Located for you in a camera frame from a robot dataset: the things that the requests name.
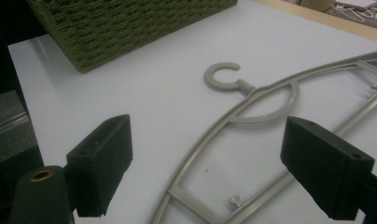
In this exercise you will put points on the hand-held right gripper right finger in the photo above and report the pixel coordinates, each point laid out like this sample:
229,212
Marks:
326,168

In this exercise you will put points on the metal floor rail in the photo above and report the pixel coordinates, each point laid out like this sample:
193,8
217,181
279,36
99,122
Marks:
6,124

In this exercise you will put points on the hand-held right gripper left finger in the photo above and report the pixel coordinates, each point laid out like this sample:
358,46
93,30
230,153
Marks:
102,165

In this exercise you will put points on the green woven basket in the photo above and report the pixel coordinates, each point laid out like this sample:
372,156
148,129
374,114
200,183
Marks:
115,28

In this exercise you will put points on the grey plastic clothes hanger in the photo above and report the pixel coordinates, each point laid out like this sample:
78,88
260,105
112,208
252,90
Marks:
270,88

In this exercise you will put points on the pile of white hangers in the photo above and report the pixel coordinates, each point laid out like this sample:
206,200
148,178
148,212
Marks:
357,12

